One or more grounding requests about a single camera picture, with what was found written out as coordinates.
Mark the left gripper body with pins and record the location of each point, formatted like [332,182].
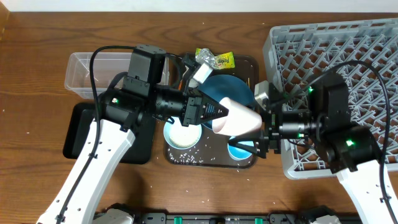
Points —
[192,101]

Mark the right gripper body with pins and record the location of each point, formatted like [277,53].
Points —
[272,130]

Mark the blue cup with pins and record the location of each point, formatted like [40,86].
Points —
[238,154]

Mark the blue plate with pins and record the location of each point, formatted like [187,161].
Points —
[220,86]

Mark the pink cup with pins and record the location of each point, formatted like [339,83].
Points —
[240,119]

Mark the foil and yellow snack wrapper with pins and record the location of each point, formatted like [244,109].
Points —
[217,62]

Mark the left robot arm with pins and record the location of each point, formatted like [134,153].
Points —
[119,117]

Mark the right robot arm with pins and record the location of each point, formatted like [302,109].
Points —
[350,150]

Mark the grey dishwasher rack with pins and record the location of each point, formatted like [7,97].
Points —
[293,53]

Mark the light blue rice bowl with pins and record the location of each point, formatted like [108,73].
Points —
[181,137]

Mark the brown serving tray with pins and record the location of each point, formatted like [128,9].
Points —
[211,150]

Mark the black plastic tray bin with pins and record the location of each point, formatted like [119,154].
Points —
[82,116]

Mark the clear plastic bin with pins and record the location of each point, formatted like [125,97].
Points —
[81,74]

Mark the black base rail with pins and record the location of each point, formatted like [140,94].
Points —
[217,218]

